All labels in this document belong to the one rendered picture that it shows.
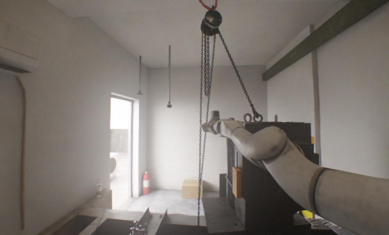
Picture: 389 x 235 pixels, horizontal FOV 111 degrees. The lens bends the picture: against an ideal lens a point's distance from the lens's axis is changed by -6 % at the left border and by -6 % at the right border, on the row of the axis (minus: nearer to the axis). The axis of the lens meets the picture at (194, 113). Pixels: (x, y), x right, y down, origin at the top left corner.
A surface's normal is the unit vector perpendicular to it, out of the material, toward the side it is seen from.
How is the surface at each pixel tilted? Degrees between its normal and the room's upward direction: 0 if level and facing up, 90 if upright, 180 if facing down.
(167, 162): 90
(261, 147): 61
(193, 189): 90
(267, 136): 50
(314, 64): 90
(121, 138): 90
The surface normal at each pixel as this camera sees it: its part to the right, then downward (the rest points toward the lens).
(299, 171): -0.66, -0.73
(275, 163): -0.83, -0.54
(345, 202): -0.93, -0.22
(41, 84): 1.00, 0.00
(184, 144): -0.09, -0.04
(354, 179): -0.46, -0.89
